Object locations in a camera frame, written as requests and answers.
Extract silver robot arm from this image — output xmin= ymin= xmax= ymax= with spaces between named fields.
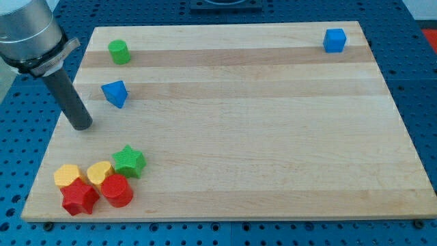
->
xmin=1 ymin=0 xmax=80 ymax=77

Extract wooden board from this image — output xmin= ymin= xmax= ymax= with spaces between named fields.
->
xmin=22 ymin=21 xmax=436 ymax=222

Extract green star block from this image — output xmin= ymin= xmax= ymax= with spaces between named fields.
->
xmin=112 ymin=145 xmax=147 ymax=178

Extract red star block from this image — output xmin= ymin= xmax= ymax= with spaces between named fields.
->
xmin=60 ymin=178 xmax=100 ymax=216

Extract blue triangle block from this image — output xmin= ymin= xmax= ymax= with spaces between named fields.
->
xmin=101 ymin=81 xmax=128 ymax=109

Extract red cylinder block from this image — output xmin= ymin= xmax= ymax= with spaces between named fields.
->
xmin=101 ymin=174 xmax=133 ymax=208

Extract green cylinder block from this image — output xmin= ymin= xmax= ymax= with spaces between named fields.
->
xmin=108 ymin=40 xmax=130 ymax=65

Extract yellow heart block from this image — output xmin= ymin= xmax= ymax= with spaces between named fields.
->
xmin=87 ymin=161 xmax=115 ymax=188

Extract blue cube block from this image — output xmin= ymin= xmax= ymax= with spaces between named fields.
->
xmin=323 ymin=29 xmax=347 ymax=53

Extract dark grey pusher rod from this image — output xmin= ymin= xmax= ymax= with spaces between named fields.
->
xmin=42 ymin=68 xmax=93 ymax=131

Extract yellow hexagon block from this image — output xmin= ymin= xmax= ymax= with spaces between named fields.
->
xmin=53 ymin=164 xmax=87 ymax=189

